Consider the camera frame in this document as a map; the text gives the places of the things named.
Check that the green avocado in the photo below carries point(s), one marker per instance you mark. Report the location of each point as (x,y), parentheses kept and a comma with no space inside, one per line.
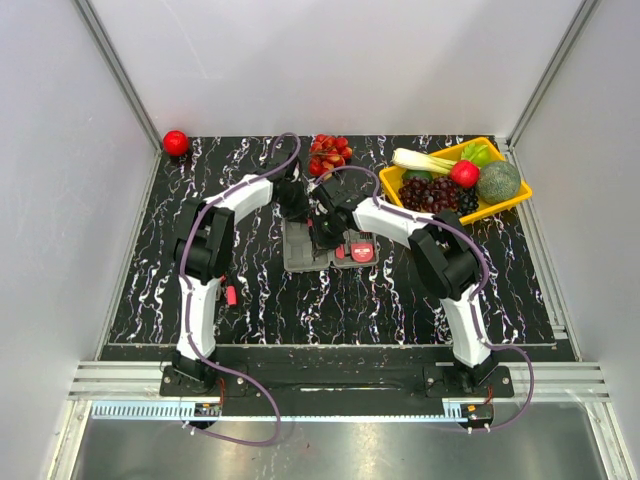
(410,175)

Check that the red tape measure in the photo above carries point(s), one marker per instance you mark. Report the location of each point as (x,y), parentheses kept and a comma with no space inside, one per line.
(363,252)

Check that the red cherry bunch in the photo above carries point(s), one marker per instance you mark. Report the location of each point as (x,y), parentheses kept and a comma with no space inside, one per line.
(328,152)

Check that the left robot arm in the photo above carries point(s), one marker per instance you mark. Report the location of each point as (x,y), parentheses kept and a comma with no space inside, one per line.
(203,251)

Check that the red apple in corner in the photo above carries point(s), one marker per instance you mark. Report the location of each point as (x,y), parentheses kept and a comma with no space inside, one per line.
(176,143)

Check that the grey plastic tool case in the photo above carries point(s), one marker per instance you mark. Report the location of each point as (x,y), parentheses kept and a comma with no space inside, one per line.
(300,254)

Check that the green cantaloupe melon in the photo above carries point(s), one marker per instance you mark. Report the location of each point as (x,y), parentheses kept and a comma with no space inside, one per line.
(498,182)

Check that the green leafy vegetable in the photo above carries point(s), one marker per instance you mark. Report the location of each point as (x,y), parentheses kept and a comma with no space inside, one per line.
(478,154)

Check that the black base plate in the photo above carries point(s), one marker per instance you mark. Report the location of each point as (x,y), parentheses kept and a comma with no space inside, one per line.
(312,385)

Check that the white green leek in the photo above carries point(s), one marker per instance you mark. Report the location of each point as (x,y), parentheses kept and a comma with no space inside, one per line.
(413,160)

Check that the red apple in tray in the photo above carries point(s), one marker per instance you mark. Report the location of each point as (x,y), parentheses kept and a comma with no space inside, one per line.
(465,174)

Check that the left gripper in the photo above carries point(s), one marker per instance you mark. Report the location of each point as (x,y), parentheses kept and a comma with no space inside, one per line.
(300,212)

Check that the black grape bunch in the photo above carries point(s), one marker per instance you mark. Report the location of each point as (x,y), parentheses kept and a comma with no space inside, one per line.
(467,202)

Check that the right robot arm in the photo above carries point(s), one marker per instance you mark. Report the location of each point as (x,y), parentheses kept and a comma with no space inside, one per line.
(449,264)

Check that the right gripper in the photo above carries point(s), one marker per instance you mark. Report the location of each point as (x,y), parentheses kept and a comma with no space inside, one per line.
(319,239)

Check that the dark red grape bunch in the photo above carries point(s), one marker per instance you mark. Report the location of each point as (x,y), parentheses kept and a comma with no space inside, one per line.
(421,194)

